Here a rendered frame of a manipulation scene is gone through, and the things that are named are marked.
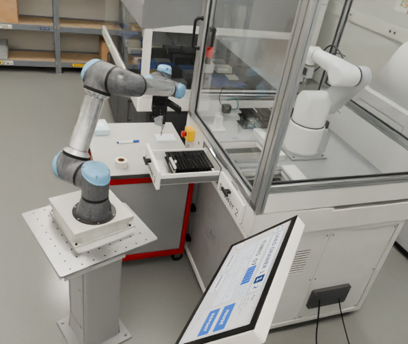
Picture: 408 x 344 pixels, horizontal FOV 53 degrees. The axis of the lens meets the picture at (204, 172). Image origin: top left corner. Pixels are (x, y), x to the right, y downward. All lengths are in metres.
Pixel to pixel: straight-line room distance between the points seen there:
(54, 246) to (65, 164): 0.35
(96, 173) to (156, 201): 0.79
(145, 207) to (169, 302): 0.60
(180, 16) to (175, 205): 1.17
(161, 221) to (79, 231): 0.87
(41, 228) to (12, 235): 1.17
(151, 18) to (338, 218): 1.60
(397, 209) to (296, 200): 0.66
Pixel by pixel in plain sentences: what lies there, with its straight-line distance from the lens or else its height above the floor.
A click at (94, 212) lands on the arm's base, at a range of 1.82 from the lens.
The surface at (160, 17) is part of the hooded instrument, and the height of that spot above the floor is 1.44.
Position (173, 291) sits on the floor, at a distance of 2.70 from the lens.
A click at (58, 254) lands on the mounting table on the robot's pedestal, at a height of 0.76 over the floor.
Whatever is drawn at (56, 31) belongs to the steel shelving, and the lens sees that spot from 5.62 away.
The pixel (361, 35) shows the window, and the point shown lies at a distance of 1.66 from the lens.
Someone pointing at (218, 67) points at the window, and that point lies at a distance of 2.19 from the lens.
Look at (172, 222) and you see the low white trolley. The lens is 2.60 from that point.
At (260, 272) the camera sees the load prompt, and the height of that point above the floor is 1.15.
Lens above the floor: 2.02
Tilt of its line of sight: 32 degrees down
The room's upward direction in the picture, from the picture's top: 10 degrees clockwise
